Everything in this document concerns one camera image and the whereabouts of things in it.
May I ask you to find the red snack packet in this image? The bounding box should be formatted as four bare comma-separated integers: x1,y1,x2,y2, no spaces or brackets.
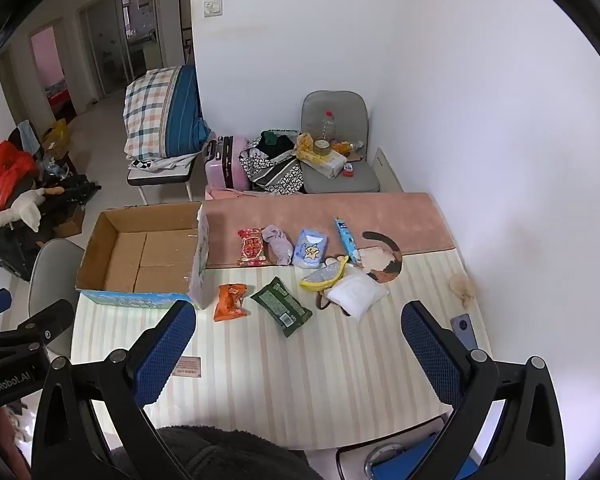
237,227,268,267

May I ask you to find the black bench with white legs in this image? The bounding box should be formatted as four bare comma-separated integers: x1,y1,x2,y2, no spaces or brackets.
126,152,198,206

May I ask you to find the striped table cover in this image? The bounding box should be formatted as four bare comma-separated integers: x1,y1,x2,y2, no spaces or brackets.
70,250,496,451

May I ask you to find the yellow-edged clear pouch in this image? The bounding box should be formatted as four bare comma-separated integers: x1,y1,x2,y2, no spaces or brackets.
300,255,363,292

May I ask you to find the pink suitcase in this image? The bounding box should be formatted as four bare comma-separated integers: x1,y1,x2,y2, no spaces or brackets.
204,135,251,192

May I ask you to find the white leaning panel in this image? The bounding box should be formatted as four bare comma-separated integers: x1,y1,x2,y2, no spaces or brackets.
372,147,405,193

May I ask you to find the pink cat mat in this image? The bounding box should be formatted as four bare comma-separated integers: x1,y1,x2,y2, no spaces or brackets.
205,192,461,283

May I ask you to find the grey round chair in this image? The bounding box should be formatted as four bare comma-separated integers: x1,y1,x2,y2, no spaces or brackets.
28,238,86,356

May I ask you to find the plaid folded quilt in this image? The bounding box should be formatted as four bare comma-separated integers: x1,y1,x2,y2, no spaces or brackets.
123,65,211,161

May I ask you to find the yellow plastic bag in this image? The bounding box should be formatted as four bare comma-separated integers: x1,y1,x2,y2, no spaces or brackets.
295,132,315,161

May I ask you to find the white packet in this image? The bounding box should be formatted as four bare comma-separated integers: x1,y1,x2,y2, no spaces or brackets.
302,151,347,178

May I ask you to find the purple cloth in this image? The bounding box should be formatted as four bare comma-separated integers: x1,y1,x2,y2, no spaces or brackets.
261,225,295,266

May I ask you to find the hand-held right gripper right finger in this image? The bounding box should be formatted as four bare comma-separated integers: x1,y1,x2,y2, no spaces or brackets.
401,301,566,480

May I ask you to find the orange snack packet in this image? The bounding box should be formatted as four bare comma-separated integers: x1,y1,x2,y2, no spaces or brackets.
214,283,251,322

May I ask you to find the crumpled beige tissue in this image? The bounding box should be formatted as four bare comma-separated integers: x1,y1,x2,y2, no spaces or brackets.
449,275,476,308

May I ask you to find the green snack packet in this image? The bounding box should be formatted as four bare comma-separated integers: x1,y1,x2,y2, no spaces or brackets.
250,276,313,338

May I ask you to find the yellow floor bag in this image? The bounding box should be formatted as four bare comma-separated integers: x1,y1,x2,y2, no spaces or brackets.
41,119,73,158

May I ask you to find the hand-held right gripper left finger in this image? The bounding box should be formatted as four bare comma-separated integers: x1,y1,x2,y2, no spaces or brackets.
32,300,197,480

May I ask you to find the blue tissue pack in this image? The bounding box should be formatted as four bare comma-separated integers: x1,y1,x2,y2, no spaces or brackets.
292,228,329,268

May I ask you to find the small cardboard box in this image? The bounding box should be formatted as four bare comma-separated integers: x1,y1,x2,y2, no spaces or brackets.
55,205,86,238

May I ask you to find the glass sliding door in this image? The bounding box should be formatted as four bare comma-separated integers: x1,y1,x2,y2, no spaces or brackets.
77,0,161,106

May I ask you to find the light blue towel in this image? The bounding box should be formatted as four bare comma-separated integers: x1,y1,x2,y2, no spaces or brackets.
17,120,41,153

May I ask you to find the white goose plush toy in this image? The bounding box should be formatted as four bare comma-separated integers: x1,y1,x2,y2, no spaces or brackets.
0,186,66,233

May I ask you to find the long blue packet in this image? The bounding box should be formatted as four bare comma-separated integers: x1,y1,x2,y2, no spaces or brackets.
333,217,363,267

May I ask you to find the white soft bag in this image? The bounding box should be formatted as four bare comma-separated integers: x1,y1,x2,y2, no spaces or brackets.
325,266,388,319

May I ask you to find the dark fuzzy clothing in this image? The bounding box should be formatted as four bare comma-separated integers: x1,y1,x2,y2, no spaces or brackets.
110,425,326,480

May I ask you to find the grey phone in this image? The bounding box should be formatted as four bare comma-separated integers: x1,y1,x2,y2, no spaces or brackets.
451,314,479,351

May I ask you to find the grey padded chair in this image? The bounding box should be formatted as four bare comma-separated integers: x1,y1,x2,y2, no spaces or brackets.
300,91,381,195

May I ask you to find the patterned tote bag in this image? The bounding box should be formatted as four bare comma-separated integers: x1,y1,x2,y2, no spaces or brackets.
237,132,306,196

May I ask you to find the red plastic bag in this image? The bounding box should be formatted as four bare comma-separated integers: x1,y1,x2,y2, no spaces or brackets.
0,141,38,216

